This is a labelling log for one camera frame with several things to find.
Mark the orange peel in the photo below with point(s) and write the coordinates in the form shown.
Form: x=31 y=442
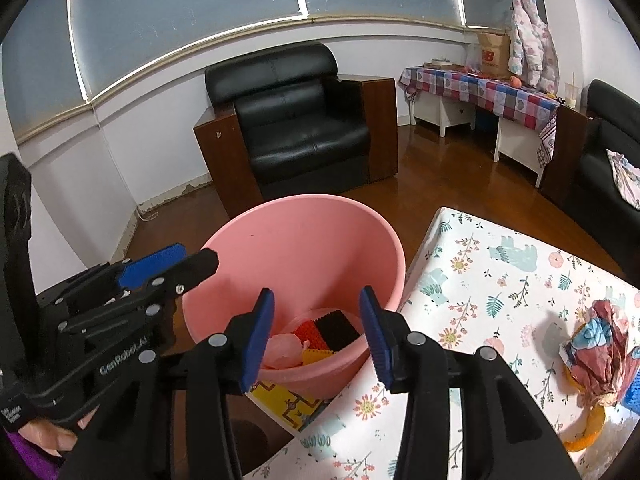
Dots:
x=595 y=417

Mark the pink plastic trash bucket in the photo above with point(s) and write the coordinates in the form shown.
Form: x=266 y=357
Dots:
x=315 y=252

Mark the brown paper bag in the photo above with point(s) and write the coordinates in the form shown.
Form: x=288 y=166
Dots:
x=494 y=55

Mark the right black leather armchair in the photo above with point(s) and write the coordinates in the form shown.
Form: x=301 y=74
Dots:
x=579 y=179

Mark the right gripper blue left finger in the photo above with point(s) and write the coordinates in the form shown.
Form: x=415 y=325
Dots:
x=258 y=332

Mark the blue foam net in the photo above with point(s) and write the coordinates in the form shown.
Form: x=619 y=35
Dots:
x=631 y=399

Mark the black leather armchair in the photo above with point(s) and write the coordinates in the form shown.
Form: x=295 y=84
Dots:
x=579 y=179
x=283 y=121

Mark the white plastic bag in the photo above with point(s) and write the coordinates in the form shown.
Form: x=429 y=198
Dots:
x=284 y=351

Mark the white desk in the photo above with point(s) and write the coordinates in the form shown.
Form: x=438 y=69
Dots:
x=512 y=140

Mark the cloth on armchair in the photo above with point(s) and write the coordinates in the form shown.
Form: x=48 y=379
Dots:
x=626 y=178

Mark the yellow box under table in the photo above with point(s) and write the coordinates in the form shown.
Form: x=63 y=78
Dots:
x=291 y=411

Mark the yellow foam net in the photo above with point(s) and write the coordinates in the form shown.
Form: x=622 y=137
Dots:
x=311 y=355

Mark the plaid tablecloth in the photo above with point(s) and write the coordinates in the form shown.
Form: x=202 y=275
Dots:
x=529 y=108

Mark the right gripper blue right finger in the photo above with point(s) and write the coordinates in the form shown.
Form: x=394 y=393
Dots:
x=382 y=334

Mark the plastic cup with straw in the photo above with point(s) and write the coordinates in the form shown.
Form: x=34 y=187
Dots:
x=572 y=94

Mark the red foam net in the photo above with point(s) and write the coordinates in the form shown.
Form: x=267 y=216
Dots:
x=310 y=336

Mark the left black leather armchair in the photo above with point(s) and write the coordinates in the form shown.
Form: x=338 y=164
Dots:
x=283 y=121

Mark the orange fruit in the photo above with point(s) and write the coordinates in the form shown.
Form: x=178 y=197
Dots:
x=515 y=82

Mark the floral tablecloth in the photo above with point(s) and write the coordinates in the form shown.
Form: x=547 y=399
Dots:
x=482 y=394

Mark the left hand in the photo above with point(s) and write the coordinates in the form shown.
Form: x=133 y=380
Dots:
x=53 y=439

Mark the hanging floral jacket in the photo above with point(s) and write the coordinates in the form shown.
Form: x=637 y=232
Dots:
x=532 y=55

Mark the crumpled red paper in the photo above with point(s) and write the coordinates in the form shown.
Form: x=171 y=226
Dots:
x=598 y=358

